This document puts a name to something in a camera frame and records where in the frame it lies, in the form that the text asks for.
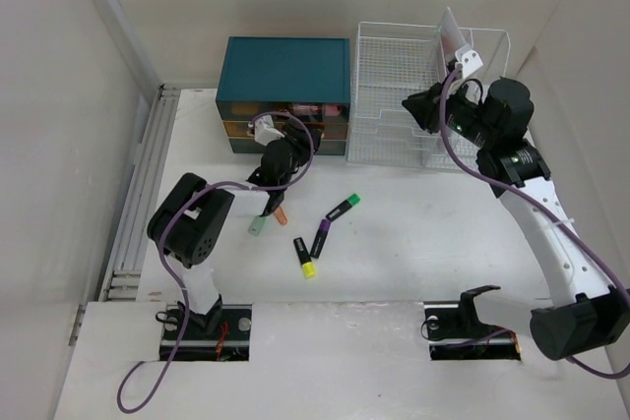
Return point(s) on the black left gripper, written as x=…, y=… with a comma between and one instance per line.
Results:
x=302, y=137

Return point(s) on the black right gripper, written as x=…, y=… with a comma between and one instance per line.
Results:
x=425, y=106

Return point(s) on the pink lid marker tube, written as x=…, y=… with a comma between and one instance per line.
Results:
x=319, y=110

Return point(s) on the green cap black highlighter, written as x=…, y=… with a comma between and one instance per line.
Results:
x=343, y=207

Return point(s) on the purple cap black highlighter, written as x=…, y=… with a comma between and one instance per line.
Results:
x=320, y=238

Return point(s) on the yellow cap black highlighter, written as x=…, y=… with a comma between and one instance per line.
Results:
x=304, y=257

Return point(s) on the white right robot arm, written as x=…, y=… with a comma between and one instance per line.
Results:
x=589, y=303

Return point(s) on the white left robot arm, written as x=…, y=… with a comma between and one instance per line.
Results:
x=187, y=225

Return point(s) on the teal drawer organizer box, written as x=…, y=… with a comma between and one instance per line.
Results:
x=286, y=69

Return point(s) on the orange plastic case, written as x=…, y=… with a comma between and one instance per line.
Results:
x=280, y=216

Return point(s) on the green translucent plastic case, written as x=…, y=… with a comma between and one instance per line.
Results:
x=257, y=225

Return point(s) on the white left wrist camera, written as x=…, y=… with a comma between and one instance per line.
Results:
x=264, y=131

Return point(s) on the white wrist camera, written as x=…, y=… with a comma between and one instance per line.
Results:
x=264, y=131
x=467, y=62

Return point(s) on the white wire file rack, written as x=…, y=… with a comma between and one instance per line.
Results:
x=392, y=62

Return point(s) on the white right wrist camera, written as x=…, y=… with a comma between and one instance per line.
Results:
x=467, y=62

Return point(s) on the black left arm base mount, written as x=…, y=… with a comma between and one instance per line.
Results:
x=222, y=335

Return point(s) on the aluminium rail frame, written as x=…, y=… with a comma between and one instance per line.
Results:
x=119, y=277

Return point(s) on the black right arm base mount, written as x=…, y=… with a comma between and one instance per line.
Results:
x=455, y=332

